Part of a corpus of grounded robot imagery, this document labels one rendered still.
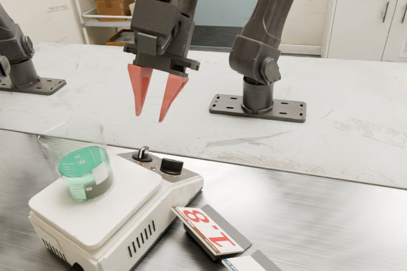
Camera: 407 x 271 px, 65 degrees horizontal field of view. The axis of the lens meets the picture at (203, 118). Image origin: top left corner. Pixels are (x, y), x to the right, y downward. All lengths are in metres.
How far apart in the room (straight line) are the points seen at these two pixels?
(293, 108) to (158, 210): 0.38
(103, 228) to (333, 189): 0.34
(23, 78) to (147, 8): 0.59
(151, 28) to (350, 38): 2.43
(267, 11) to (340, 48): 2.17
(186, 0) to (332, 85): 0.47
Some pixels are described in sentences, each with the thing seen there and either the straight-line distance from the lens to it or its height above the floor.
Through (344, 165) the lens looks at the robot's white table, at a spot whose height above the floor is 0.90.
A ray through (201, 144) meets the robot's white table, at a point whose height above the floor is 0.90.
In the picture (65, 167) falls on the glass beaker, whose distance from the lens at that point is 0.38.
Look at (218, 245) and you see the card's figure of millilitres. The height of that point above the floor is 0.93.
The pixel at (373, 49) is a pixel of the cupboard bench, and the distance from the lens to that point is 2.79.
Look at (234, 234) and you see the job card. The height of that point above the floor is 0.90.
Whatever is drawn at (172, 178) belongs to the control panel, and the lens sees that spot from 0.45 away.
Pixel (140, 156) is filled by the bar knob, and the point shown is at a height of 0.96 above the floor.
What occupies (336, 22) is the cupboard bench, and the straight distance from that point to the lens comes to 2.68.
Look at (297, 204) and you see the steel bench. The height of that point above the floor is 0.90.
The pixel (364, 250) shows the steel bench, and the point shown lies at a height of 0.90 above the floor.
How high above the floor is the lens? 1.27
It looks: 33 degrees down
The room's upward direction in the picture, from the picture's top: 4 degrees counter-clockwise
